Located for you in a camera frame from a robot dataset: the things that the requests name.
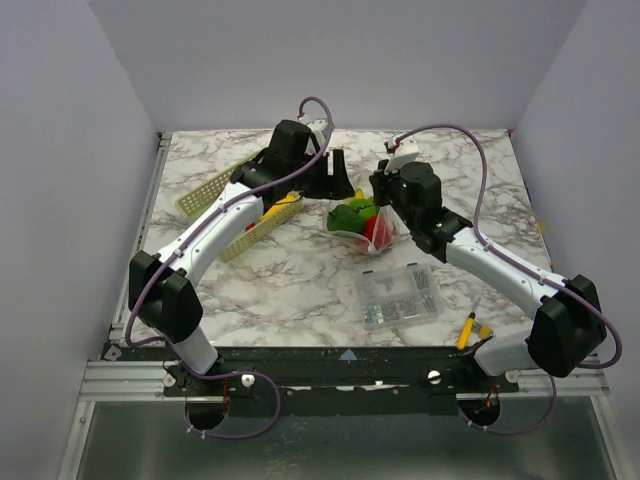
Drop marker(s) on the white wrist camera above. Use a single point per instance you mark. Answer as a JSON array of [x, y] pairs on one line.
[[319, 127], [401, 152]]

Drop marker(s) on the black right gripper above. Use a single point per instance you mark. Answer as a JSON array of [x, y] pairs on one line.
[[381, 185]]

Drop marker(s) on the clear plastic screw box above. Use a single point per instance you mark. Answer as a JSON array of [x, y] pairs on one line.
[[398, 296]]

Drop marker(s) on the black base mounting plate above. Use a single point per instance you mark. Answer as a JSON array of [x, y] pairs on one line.
[[338, 381]]

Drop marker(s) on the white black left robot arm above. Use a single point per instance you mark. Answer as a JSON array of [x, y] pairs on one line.
[[162, 286]]

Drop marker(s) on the green toy watermelon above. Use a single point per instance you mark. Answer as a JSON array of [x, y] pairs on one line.
[[363, 207]]

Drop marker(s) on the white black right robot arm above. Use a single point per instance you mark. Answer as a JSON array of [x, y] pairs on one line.
[[566, 327]]

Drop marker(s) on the yellow handled screwdriver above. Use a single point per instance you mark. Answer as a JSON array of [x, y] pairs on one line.
[[468, 326]]

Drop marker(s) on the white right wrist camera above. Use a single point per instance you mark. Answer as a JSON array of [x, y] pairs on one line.
[[401, 152]]

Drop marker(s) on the pale green perforated basket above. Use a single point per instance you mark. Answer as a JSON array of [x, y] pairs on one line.
[[217, 230]]

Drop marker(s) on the green bell pepper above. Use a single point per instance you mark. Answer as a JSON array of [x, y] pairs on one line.
[[344, 218]]

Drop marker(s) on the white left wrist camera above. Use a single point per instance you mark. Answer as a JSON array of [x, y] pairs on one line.
[[319, 127]]

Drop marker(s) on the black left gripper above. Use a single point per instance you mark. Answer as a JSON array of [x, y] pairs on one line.
[[335, 186]]

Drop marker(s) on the clear zip top bag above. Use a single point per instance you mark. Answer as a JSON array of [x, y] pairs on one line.
[[358, 241]]

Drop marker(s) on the red toy bell pepper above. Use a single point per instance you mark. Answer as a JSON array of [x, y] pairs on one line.
[[380, 233]]

